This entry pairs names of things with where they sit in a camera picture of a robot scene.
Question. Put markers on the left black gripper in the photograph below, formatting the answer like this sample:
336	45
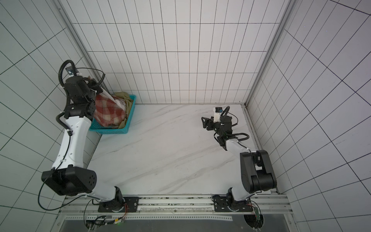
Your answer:
95	84

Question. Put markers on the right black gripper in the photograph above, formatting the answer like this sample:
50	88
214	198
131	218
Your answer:
213	123

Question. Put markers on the red plaid skirt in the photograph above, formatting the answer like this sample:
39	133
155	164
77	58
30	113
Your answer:
109	112

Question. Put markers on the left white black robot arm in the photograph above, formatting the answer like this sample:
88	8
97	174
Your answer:
68	176

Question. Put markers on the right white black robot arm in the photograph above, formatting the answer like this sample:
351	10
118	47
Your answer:
257	174

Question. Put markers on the olive green skirt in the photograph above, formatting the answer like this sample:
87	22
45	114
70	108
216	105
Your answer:
124	98

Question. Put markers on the teal plastic basket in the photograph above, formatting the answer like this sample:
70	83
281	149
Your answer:
96	127

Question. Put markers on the right electronics wiring board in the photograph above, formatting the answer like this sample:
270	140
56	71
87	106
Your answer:
255	220

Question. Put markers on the electronics wiring board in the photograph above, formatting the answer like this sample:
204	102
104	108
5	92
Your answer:
255	220
100	221

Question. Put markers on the left electronics wiring board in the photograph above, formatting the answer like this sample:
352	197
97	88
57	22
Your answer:
100	221

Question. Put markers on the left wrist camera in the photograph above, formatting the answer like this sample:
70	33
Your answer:
72	71

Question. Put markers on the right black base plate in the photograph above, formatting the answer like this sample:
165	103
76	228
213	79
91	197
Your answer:
227	204

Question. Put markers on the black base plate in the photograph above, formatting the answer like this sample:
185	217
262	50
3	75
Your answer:
227	204
129	204

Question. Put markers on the aluminium mounting rail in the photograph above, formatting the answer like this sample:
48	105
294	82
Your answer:
179	205

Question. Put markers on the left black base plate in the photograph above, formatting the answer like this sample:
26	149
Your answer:
129	204

